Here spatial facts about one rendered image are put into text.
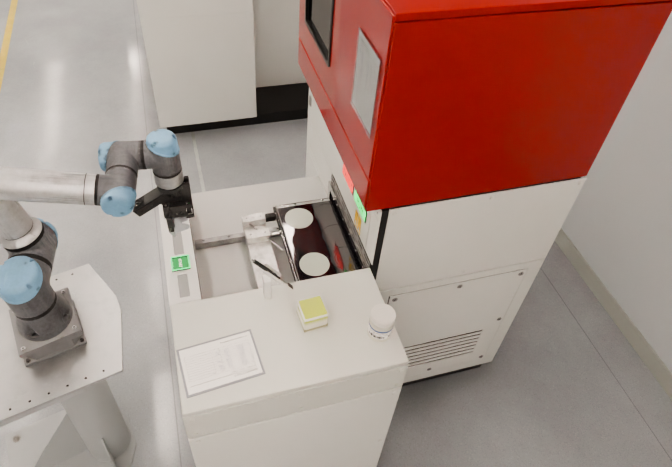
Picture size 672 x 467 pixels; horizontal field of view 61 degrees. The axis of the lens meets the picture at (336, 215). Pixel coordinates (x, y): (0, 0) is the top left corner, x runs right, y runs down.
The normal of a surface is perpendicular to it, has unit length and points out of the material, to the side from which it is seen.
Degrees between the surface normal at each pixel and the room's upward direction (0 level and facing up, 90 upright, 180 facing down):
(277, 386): 0
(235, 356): 0
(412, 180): 90
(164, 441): 0
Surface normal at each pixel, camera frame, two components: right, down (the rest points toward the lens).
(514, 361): 0.07, -0.70
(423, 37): 0.28, 0.70
